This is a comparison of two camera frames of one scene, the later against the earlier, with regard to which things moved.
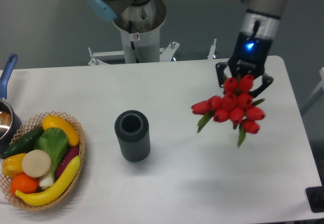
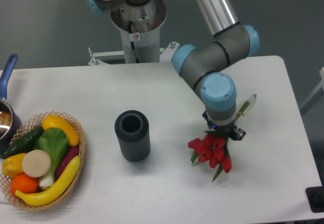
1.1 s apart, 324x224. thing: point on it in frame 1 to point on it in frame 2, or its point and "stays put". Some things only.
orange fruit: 24,183 stays put
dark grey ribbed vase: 132,127 stays put
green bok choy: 54,141 stays put
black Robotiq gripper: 249,57 to 231,131
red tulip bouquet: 236,105 to 212,149
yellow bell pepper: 12,164 stays put
